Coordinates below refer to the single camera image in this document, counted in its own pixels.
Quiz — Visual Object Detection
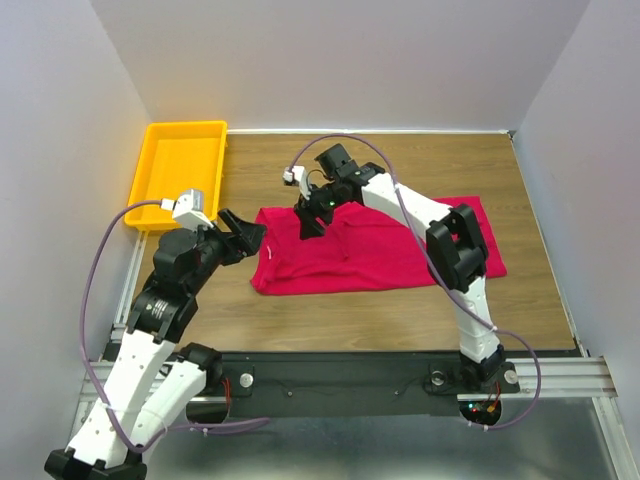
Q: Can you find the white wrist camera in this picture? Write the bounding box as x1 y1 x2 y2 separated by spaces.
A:
282 165 311 200
160 188 213 231

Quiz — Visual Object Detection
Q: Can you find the yellow plastic tray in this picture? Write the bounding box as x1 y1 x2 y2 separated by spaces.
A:
128 120 227 220

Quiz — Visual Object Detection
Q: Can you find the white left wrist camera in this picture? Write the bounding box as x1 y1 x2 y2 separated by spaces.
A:
160 188 213 231

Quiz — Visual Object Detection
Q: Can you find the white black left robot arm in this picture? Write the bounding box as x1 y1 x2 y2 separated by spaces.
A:
44 209 267 479

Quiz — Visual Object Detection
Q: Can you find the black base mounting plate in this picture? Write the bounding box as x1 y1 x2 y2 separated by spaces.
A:
186 351 520 423

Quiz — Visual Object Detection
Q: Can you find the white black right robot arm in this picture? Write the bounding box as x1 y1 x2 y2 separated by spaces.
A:
282 144 505 390

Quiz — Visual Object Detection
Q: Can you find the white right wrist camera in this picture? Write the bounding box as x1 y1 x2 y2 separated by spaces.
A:
282 165 311 200

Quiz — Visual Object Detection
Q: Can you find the aluminium frame rail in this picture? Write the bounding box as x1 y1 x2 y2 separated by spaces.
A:
71 234 639 479

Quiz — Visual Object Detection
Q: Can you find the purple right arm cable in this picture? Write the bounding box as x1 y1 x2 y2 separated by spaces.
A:
287 133 542 431

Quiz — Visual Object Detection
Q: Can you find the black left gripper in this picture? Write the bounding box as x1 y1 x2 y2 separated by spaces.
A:
189 207 268 292

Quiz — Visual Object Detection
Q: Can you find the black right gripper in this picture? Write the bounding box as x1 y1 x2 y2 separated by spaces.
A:
293 180 344 241

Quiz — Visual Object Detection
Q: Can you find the pink t shirt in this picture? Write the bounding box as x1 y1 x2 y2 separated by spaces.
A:
249 194 509 297

